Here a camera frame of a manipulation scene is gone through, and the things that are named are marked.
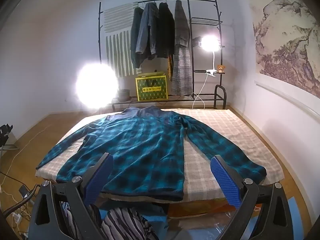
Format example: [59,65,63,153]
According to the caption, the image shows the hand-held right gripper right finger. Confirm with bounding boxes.
[210,155,294,240]

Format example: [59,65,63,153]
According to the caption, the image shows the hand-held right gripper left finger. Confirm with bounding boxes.
[29,152,114,240]

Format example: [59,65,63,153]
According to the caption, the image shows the teal plaid fleece shirt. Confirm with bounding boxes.
[36,106,267,202]

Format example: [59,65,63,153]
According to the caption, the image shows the black metal clothes rack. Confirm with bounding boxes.
[98,0,227,110]

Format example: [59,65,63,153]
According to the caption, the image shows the grey striped clothing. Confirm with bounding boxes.
[62,200,160,240]

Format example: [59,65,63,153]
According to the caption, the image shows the beige checked bed blanket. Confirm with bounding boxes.
[35,108,284,203]

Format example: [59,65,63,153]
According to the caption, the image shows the blue floor mat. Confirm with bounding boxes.
[100,196,312,240]

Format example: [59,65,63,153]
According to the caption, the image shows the dark plant pot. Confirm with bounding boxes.
[118,89,130,102]

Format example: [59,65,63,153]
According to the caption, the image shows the white power strip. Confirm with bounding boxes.
[11,211,23,224]

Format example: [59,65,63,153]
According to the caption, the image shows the yellow green patterned box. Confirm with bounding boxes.
[135,75,168,102]

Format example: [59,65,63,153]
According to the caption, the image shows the orange patterned scarf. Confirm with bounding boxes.
[168,54,174,81]

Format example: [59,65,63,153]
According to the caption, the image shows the grey plaid hanging coat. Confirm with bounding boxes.
[170,0,194,97]

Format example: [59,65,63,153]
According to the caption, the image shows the white clip lamp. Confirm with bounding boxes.
[200,35,222,77]

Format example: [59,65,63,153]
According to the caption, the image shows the dark teal hanging jacket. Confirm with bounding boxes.
[130,7,145,68]

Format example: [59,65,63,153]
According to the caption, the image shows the dark hanging jackets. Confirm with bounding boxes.
[136,2,158,60]

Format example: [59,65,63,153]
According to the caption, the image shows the thin white floor cable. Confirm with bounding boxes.
[0,124,54,180]

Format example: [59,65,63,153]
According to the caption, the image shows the black cable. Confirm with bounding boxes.
[0,184,42,218]

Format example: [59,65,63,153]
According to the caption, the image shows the round ring light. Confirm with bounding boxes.
[75,62,120,109]

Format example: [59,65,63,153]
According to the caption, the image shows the green striped wall hanging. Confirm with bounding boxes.
[103,2,143,77]

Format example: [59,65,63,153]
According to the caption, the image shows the landscape wall mural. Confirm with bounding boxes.
[252,0,320,95]

